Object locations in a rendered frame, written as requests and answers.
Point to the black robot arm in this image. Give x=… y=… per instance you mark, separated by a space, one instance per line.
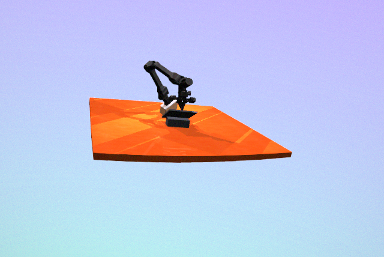
x=174 y=78

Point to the white switch panel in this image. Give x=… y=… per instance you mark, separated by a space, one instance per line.
x=178 y=118

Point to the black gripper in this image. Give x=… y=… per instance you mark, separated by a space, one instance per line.
x=181 y=98

